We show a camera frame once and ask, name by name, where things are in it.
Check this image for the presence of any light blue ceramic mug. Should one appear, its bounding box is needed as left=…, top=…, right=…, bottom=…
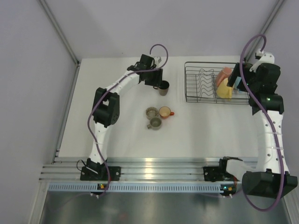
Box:
left=234, top=77, right=242, bottom=91

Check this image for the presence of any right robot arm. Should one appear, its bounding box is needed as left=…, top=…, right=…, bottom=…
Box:
left=218, top=63, right=298, bottom=198

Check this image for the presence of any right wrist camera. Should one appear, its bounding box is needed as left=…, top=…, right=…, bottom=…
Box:
left=253, top=49, right=275, bottom=70

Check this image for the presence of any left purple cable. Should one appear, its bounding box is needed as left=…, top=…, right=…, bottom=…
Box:
left=87, top=43, right=169, bottom=196

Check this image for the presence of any perforated cable duct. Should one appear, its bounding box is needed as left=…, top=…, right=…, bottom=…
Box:
left=48, top=183, right=228, bottom=193

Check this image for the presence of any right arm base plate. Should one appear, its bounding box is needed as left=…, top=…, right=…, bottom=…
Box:
left=203, top=166, right=239, bottom=182

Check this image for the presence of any fluted beige small cup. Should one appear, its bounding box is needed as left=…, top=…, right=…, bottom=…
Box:
left=145, top=107, right=159, bottom=120

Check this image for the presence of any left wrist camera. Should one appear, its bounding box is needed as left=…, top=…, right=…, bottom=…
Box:
left=154, top=56, right=162, bottom=67

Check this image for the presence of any dark brown mug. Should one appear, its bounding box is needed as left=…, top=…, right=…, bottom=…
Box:
left=153, top=80, right=170, bottom=96

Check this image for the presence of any aluminium mounting rail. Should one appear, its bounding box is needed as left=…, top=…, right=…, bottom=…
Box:
left=39, top=157, right=219, bottom=183

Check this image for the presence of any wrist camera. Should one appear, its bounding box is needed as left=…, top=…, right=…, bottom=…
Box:
left=253, top=49, right=275, bottom=70
left=154, top=56, right=162, bottom=67

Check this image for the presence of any grey-brown stoneware cup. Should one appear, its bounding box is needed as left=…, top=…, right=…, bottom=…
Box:
left=147, top=117, right=162, bottom=130

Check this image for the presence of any pink ceramic mug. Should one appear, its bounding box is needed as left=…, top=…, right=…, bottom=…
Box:
left=215, top=67, right=232, bottom=88

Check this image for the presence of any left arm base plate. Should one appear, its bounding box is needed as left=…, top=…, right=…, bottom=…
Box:
left=80, top=166, right=121, bottom=181

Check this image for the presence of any grey wire dish rack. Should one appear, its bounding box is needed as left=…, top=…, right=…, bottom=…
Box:
left=184, top=61, right=249, bottom=105

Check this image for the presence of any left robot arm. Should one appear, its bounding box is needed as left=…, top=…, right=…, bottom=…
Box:
left=87, top=54, right=164, bottom=180

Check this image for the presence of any yellow ceramic mug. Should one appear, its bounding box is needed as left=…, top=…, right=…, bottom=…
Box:
left=216, top=78, right=233, bottom=99

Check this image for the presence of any small orange cup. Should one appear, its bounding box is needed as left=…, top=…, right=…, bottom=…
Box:
left=159, top=106, right=175, bottom=119

